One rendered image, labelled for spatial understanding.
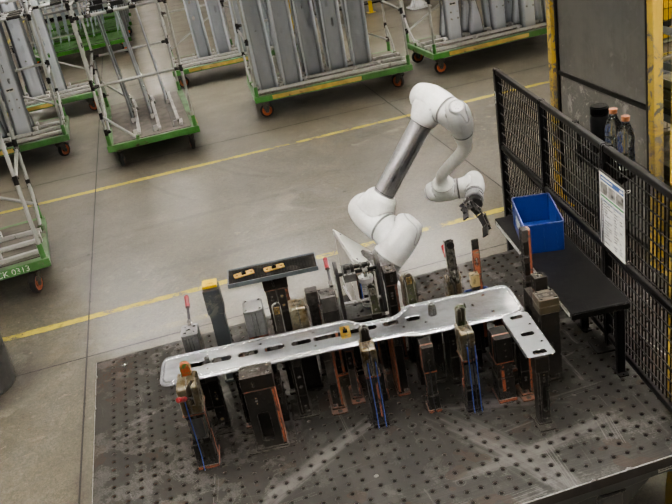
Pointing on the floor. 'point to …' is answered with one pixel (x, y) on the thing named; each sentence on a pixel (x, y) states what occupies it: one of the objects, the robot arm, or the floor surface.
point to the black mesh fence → (590, 215)
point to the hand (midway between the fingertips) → (475, 225)
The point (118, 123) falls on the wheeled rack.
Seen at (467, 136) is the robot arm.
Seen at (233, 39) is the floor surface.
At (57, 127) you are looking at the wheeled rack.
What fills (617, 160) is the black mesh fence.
